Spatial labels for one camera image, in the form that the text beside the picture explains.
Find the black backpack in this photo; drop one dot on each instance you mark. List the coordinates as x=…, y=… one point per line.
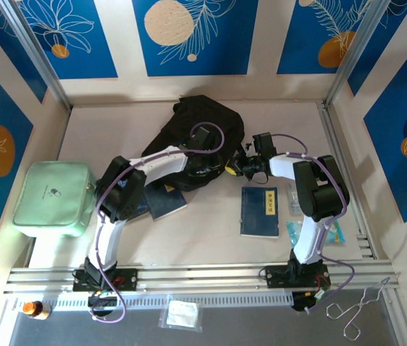
x=210, y=115

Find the blue book with yellow label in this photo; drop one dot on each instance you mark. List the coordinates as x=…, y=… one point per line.
x=257, y=216

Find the blue Little Prince book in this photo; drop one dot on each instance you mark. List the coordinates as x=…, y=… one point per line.
x=165, y=205

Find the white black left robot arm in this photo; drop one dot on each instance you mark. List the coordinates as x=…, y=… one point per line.
x=163, y=162

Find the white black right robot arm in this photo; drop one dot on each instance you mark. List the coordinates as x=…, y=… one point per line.
x=307, y=238

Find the clear bag with white pad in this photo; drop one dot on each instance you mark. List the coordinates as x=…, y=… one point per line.
x=179, y=313

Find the small clear plastic packet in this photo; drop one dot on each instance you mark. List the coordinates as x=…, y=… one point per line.
x=292, y=200

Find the light blue wipes packet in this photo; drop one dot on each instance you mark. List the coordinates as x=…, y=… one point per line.
x=292, y=230

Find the mint green zip pouch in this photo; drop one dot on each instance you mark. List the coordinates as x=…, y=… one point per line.
x=52, y=198

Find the grey metal plate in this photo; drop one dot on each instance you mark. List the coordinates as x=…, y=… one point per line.
x=260, y=328

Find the brown bottle orange cap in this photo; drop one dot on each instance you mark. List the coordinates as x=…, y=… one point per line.
x=32, y=309

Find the aluminium mounting rail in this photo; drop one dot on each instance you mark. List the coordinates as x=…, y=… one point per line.
x=206, y=277

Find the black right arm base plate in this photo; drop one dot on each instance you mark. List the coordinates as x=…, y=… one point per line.
x=275, y=277

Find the aluminium side rail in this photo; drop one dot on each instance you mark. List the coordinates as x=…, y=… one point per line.
x=364, y=248

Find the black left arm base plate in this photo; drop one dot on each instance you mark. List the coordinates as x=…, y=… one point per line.
x=127, y=279

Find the aluminium frame post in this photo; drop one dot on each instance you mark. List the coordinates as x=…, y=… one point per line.
x=357, y=54
x=36, y=54

